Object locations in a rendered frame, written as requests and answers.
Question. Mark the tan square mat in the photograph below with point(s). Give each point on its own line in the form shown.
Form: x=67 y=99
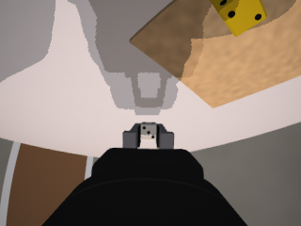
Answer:
x=191 y=41

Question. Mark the yellow die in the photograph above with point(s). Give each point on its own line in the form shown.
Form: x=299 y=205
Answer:
x=240 y=15

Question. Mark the white die with black pips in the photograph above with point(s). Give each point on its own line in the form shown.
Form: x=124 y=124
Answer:
x=148 y=131

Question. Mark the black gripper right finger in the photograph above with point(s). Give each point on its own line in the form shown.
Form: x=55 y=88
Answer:
x=166 y=138

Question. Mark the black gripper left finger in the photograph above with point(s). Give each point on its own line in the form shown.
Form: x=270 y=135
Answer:
x=131 y=139

